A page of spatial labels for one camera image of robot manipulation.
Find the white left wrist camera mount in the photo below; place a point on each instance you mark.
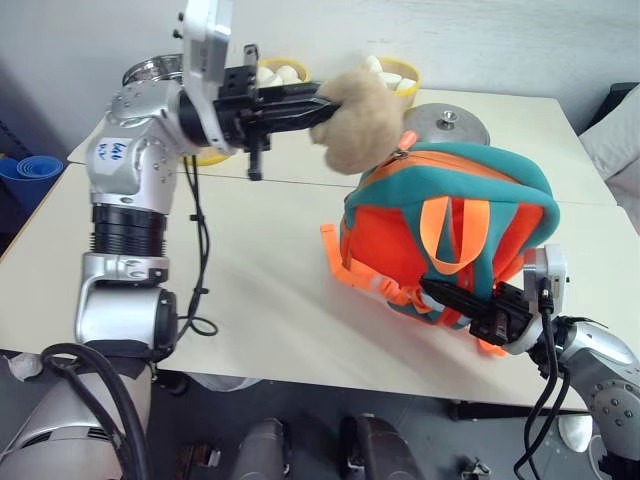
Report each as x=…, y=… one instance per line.
x=204, y=60

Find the yellow bowl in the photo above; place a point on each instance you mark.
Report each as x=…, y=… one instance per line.
x=411, y=90
x=302, y=70
x=212, y=159

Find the dark rounded shape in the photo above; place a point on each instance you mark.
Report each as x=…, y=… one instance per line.
x=382, y=450
x=262, y=450

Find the stainless steel pot lid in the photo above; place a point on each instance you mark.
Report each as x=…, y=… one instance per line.
x=450, y=127

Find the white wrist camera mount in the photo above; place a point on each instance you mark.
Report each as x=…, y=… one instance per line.
x=549, y=277
x=204, y=60

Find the black table frame bar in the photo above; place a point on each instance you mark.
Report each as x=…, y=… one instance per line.
x=500, y=411

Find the blue rolled mat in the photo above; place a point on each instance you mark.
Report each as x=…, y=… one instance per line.
x=30, y=172

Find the crumpled white paper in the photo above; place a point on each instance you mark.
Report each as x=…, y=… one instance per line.
x=26, y=366

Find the black chair back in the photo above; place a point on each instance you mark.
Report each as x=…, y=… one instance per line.
x=612, y=102

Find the white round bun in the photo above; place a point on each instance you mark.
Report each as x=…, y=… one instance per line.
x=266, y=75
x=373, y=63
x=289, y=73
x=391, y=80

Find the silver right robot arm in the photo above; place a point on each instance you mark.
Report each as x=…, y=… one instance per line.
x=595, y=360

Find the grey cushion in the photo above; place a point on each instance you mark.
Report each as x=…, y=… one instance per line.
x=617, y=150

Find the beige plush toy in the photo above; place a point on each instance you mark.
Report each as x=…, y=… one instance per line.
x=362, y=120

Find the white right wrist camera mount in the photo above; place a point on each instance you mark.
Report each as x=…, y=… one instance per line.
x=549, y=277

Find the stainless steel bowl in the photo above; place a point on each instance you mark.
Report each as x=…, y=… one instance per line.
x=150, y=67

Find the orange and teal backpack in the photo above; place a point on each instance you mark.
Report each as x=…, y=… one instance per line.
x=385, y=235

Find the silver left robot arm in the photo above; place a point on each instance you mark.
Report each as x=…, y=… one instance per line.
x=120, y=300

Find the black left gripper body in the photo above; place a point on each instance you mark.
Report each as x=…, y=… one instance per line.
x=235, y=107

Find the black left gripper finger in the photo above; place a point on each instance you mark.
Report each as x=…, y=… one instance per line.
x=287, y=91
x=300, y=116

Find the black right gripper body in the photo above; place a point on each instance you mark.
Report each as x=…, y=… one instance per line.
x=505, y=320

